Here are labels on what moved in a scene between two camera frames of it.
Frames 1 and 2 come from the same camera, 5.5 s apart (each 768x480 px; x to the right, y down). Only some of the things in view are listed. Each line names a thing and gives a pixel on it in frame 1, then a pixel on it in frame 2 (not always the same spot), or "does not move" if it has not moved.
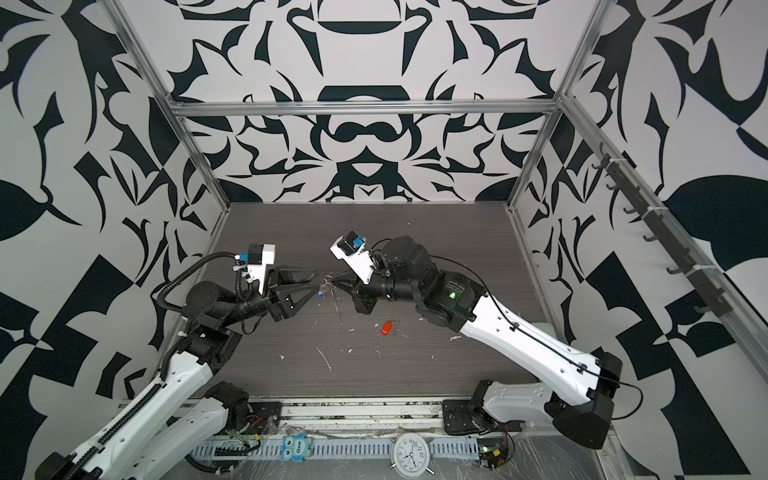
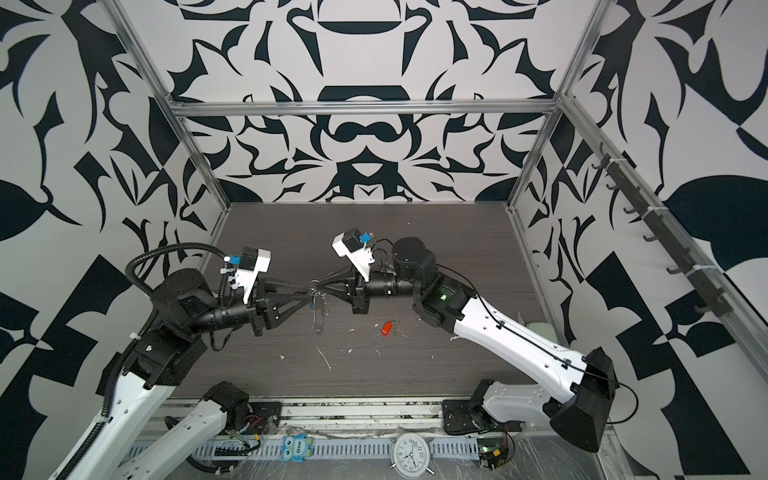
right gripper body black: (370, 293) does not move
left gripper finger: (294, 275) → (284, 288)
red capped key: (386, 329) does not move
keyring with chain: (328, 279) → (318, 304)
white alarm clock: (410, 455) does not move
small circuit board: (492, 452) does not move
